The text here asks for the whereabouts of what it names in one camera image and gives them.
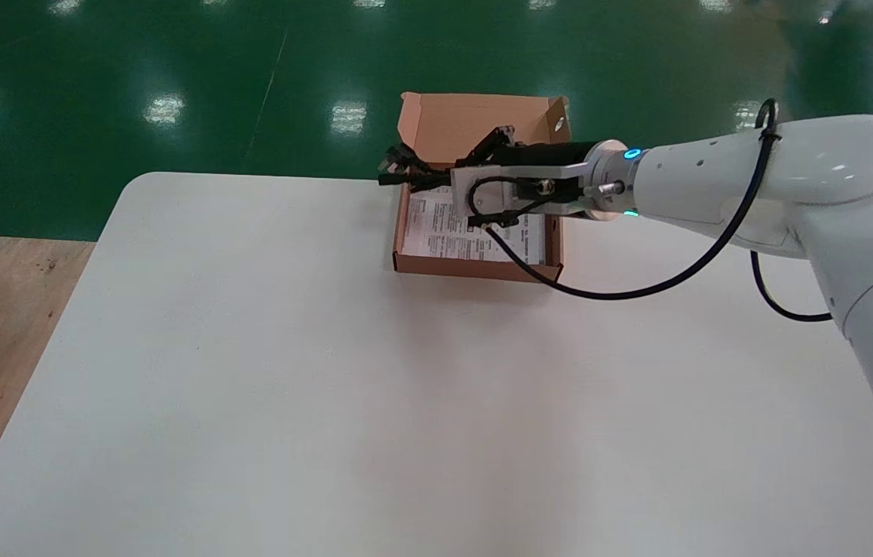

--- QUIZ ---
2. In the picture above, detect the black power cord with plug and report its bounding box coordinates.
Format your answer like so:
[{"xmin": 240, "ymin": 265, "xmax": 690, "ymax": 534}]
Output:
[{"xmin": 378, "ymin": 143, "xmax": 454, "ymax": 192}]

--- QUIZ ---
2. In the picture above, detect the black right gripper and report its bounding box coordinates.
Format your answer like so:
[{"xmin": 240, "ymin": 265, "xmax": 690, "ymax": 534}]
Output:
[{"xmin": 425, "ymin": 125, "xmax": 601, "ymax": 175}]

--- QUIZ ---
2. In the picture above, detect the white printed instruction sheet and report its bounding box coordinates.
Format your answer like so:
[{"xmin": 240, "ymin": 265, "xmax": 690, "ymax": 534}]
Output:
[{"xmin": 405, "ymin": 190, "xmax": 547, "ymax": 266}]

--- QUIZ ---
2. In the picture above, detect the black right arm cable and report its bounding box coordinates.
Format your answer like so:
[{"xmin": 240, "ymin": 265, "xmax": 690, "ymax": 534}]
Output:
[{"xmin": 467, "ymin": 98, "xmax": 833, "ymax": 323}]

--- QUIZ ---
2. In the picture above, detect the brown cardboard storage box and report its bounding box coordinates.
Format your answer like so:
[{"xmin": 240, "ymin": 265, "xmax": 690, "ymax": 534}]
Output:
[{"xmin": 394, "ymin": 92, "xmax": 570, "ymax": 284}]

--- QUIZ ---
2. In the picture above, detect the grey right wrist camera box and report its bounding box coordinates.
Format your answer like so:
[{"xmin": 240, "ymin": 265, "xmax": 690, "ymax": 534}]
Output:
[{"xmin": 450, "ymin": 162, "xmax": 585, "ymax": 227}]

